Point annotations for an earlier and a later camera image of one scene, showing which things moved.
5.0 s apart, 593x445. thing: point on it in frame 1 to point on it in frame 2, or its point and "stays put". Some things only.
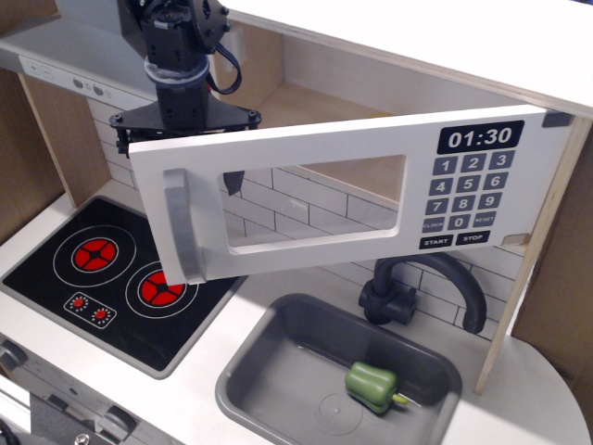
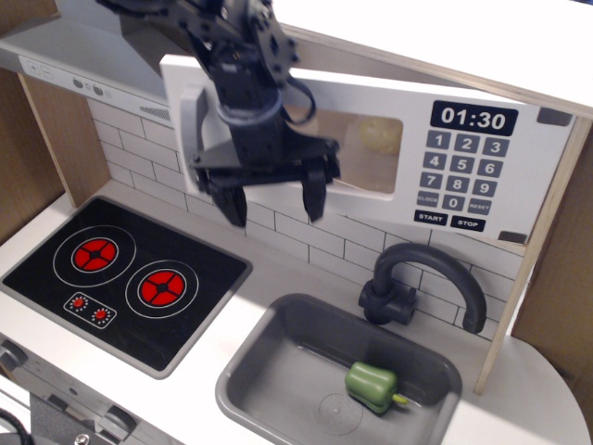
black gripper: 181,113 to 263,150
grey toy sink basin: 284,383 stays put
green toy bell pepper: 372,387 stays put
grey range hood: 90,47 stays put
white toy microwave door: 473,184 to 410,152
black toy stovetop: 96,276 stays put
